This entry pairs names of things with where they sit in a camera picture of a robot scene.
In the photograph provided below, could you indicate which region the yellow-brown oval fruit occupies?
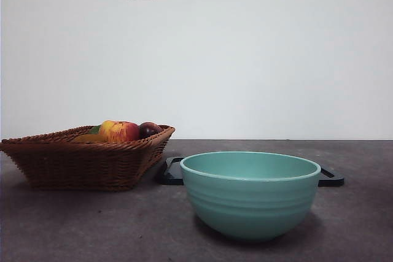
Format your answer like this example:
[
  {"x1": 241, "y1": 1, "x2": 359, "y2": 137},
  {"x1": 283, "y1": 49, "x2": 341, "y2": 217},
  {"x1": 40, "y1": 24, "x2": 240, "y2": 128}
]
[{"x1": 72, "y1": 133, "x2": 109, "y2": 144}]

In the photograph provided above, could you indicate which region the brown wicker basket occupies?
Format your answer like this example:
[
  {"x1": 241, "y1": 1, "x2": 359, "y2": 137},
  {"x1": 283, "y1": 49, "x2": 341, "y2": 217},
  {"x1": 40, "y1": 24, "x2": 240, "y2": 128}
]
[{"x1": 0, "y1": 125, "x2": 176, "y2": 193}]

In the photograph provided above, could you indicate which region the red and yellow apple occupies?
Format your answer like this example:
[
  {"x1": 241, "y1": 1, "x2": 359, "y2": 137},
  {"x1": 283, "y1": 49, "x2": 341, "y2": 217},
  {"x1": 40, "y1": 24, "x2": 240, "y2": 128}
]
[{"x1": 98, "y1": 120, "x2": 141, "y2": 144}]

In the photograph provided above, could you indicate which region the dark purple plum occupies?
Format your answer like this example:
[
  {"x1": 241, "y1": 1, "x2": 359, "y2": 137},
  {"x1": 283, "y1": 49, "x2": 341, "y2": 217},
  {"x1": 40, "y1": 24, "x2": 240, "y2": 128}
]
[{"x1": 138, "y1": 121, "x2": 163, "y2": 140}]

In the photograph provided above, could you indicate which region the dark green rectangular tray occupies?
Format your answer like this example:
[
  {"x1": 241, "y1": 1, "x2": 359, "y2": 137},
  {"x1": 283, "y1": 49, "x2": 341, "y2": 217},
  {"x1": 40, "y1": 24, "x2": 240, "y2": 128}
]
[{"x1": 158, "y1": 156, "x2": 345, "y2": 187}]

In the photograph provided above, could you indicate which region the teal ceramic bowl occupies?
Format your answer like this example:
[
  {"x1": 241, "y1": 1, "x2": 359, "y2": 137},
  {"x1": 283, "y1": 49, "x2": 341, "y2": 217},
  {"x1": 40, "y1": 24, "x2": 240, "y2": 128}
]
[{"x1": 179, "y1": 150, "x2": 322, "y2": 242}]

